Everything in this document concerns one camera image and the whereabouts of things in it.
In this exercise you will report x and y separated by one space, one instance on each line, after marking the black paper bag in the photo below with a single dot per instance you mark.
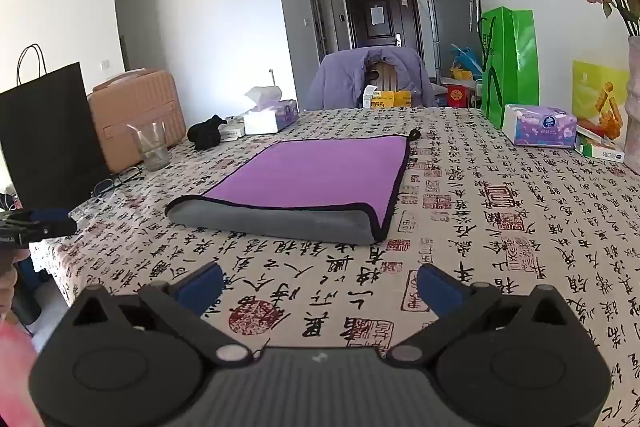
45 142

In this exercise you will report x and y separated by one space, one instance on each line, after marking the purple tissue pack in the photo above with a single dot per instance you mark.
540 127

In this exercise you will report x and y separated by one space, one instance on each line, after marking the flat white box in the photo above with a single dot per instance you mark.
232 133

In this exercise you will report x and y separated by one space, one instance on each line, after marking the blue plastic bag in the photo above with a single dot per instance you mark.
467 57

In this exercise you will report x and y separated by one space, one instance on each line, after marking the green shopping bag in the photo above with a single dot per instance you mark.
515 67

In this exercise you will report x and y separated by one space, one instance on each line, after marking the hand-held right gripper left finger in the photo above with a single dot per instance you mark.
202 288

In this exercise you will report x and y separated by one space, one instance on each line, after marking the black crumpled cloth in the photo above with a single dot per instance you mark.
205 134

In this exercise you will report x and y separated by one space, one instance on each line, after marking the wooden chair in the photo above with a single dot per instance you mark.
387 77

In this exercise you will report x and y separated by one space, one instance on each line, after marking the calligraphy printed tablecloth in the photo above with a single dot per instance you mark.
500 232

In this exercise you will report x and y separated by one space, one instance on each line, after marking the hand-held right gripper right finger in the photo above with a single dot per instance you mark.
440 289

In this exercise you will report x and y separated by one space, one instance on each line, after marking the small white green box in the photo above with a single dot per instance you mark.
600 151

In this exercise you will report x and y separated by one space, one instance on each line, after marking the person's left hand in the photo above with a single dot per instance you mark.
7 287

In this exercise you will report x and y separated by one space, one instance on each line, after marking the white purple tissue box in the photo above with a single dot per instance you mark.
270 117

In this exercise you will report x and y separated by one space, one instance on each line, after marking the beige vase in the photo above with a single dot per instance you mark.
634 107

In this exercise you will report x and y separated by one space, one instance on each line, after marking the person's left forearm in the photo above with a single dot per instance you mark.
17 367

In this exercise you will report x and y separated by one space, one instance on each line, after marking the red box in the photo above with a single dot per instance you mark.
457 97

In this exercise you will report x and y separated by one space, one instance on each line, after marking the purple jacket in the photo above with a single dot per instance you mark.
335 79

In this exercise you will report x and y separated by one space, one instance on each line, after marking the purple and grey towel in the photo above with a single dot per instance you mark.
325 172

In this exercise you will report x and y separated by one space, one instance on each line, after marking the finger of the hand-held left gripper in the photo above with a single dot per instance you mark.
50 227

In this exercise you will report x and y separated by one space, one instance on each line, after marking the clear glass cup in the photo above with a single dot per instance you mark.
152 152

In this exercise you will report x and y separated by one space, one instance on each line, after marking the pink suitcase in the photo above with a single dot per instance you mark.
135 112

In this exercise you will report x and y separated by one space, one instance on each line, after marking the grey refrigerator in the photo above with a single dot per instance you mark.
450 22

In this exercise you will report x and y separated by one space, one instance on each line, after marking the yellow cardboard box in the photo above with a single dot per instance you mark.
400 99

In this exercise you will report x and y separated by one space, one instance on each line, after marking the white paper tag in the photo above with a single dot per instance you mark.
369 96

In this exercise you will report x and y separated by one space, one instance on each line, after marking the yellow-green gift box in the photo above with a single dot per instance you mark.
590 92

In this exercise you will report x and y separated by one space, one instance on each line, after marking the white paper sheet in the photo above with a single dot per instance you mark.
376 15

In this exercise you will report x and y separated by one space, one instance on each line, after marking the dark brown door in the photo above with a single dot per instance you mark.
395 37

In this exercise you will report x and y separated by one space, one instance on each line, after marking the black eyeglasses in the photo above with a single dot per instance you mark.
116 181

